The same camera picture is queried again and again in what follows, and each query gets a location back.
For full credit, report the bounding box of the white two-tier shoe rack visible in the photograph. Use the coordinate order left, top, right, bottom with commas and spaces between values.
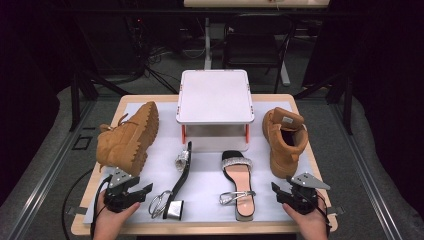
175, 69, 256, 153

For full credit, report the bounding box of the left hand-held gripper cable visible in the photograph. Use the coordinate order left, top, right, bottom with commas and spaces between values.
61, 168, 113, 240

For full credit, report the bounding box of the person's left hand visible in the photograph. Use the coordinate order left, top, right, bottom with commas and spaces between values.
93, 191, 141, 240

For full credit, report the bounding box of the right hand-held gripper cable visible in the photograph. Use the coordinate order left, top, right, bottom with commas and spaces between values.
316, 193, 333, 231

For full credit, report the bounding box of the black folding chair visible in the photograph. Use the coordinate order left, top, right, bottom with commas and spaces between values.
222, 13, 298, 94

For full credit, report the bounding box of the white desk with legs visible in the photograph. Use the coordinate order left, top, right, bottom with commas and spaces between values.
183, 0, 331, 87

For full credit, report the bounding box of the hand-held gripper cable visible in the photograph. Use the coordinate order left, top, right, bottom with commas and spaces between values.
61, 168, 113, 240
316, 193, 333, 231

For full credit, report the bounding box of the grey metal bracket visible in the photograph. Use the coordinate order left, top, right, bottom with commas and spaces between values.
326, 205, 346, 216
66, 206, 88, 216

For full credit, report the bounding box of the black metal stand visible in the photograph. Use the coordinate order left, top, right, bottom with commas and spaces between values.
293, 71, 354, 136
68, 66, 133, 133

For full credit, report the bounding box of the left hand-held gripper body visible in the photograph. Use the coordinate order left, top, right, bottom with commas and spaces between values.
103, 167, 148, 214

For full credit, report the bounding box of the black cable bundle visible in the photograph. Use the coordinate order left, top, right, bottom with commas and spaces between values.
124, 14, 208, 95

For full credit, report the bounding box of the white table mat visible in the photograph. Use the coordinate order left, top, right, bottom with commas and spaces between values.
83, 100, 328, 224

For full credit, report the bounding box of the black rhinestone strap sandal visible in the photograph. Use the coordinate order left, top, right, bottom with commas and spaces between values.
218, 150, 257, 222
148, 141, 193, 221

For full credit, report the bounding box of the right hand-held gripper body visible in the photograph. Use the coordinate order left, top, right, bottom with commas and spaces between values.
286, 172, 331, 215

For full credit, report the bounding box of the person's right hand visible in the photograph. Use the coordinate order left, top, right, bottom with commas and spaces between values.
282, 193, 329, 240

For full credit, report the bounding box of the tan suede boot with label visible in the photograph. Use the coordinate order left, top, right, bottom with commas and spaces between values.
262, 106, 309, 180

